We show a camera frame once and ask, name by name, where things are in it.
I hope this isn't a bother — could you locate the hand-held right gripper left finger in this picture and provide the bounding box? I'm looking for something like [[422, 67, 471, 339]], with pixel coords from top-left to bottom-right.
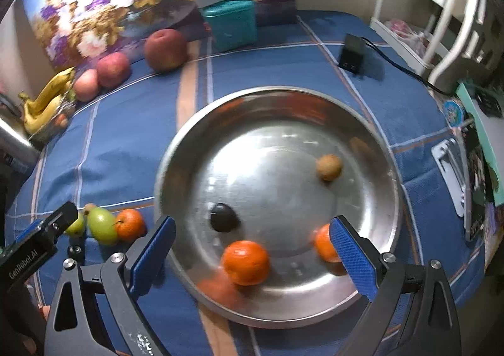
[[43, 215, 177, 356]]

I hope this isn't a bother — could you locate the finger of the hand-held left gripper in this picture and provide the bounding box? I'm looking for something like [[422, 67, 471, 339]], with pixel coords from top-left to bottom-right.
[[37, 202, 79, 240], [15, 221, 43, 243]]

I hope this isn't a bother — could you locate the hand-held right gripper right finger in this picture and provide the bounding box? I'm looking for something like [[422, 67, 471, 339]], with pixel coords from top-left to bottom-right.
[[329, 215, 461, 356]]

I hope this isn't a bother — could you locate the round green fruit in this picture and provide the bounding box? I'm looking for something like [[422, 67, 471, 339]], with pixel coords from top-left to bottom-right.
[[64, 211, 87, 236]]

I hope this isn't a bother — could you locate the orange with stick stem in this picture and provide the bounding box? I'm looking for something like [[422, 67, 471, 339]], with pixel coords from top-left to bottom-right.
[[313, 223, 343, 263]]

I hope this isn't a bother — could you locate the oblong green fruit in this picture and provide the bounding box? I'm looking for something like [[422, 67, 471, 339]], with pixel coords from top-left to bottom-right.
[[87, 207, 119, 246]]

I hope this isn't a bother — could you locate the brown longan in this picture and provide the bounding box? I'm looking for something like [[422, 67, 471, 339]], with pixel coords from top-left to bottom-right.
[[316, 154, 342, 181]]

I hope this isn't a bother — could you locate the orange with short stem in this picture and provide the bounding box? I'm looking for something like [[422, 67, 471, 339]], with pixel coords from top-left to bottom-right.
[[220, 240, 271, 286]]

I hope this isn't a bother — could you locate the stainless steel basin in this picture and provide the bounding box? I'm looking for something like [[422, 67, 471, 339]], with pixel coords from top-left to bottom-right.
[[153, 85, 403, 328]]

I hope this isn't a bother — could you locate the stainless steel thermos jug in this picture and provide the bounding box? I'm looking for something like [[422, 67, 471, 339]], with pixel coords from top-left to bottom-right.
[[0, 92, 40, 179]]

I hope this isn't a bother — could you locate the clear plastic fruit tray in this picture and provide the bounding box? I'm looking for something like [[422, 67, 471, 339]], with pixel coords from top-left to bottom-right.
[[27, 90, 77, 142]]

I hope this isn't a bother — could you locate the bunch of yellow bananas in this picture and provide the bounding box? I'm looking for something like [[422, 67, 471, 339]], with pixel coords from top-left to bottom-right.
[[19, 67, 76, 134]]

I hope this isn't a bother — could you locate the white phone stand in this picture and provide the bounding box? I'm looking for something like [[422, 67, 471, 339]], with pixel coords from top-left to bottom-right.
[[431, 139, 471, 219]]

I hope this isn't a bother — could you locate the pale pink apple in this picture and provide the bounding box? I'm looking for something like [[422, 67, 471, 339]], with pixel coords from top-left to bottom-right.
[[73, 69, 99, 102]]

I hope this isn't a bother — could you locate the black smartphone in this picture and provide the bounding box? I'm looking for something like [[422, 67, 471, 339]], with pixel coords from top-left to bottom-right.
[[459, 124, 491, 242]]

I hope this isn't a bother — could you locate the round cartoon tin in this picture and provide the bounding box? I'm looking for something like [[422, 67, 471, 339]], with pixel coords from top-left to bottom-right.
[[443, 99, 467, 126]]

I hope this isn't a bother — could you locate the teal cardboard box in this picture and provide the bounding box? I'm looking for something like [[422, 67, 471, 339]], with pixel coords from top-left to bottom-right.
[[457, 81, 504, 207]]

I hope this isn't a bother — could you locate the large dark red apple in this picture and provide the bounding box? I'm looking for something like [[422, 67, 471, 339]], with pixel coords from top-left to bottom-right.
[[144, 29, 188, 73]]

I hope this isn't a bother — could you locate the floral painting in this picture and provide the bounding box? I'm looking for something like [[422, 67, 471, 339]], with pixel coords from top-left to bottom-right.
[[21, 0, 296, 67]]

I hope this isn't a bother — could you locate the black power adapter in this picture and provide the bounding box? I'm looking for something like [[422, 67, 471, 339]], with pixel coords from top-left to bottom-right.
[[339, 33, 368, 74]]

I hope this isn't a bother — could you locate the small black device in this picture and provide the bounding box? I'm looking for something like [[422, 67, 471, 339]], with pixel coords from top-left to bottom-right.
[[474, 88, 504, 118]]

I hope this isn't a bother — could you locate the blue plaid tablecloth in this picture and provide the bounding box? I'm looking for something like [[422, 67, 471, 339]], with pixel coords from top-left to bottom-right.
[[6, 10, 489, 356]]

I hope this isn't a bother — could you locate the pink plastic bag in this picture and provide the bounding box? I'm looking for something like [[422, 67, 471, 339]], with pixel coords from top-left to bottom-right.
[[384, 18, 428, 61]]

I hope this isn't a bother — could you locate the teal plastic box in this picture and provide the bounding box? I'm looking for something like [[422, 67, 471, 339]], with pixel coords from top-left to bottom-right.
[[200, 0, 258, 53]]

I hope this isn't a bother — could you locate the black power cable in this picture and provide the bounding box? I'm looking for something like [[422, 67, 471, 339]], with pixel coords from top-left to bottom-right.
[[361, 37, 457, 97]]

